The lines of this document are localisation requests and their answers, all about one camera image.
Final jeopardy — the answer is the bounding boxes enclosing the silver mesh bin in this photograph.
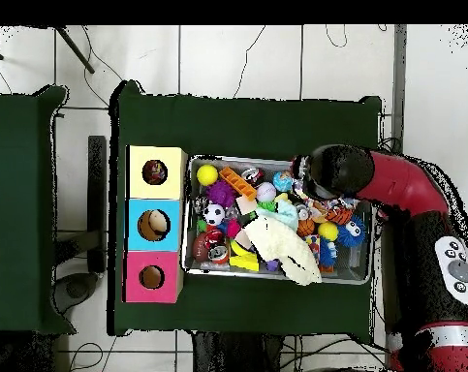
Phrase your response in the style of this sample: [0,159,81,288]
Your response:
[181,154,376,287]

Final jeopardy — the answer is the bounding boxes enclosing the wooden three-hole sorting box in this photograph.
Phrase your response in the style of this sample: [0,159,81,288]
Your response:
[122,144,189,304]

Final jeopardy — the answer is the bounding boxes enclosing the white baseball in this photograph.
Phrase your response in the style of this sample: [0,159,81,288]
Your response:
[256,180,278,203]

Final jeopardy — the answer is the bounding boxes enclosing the mint green cloth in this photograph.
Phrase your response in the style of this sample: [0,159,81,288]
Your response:
[255,199,299,232]

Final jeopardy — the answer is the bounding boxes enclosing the orange plastic building block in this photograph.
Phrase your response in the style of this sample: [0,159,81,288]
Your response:
[218,166,259,202]

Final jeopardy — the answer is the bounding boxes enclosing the cream knitted cloth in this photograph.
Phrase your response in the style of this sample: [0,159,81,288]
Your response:
[241,215,323,287]

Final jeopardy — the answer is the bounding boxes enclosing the dark green tablecloth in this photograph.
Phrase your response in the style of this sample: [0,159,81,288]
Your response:
[107,79,383,337]
[0,84,77,336]

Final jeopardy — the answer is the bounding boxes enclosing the purple spiky ball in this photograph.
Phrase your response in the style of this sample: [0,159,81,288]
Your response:
[205,179,237,209]

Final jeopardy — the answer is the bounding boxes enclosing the smooth yellow ball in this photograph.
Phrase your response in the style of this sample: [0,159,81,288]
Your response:
[196,164,220,187]

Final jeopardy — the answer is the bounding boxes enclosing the black and white soccer ball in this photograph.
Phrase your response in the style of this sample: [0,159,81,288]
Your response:
[203,202,226,227]

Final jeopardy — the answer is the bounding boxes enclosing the brown toy football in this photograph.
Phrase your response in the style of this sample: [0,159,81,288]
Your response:
[191,231,213,263]

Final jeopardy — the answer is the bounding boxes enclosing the gray floor cable duct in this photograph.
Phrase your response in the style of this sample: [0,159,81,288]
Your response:
[385,24,408,156]

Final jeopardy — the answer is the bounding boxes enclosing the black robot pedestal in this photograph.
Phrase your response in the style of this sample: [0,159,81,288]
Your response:
[192,330,285,372]

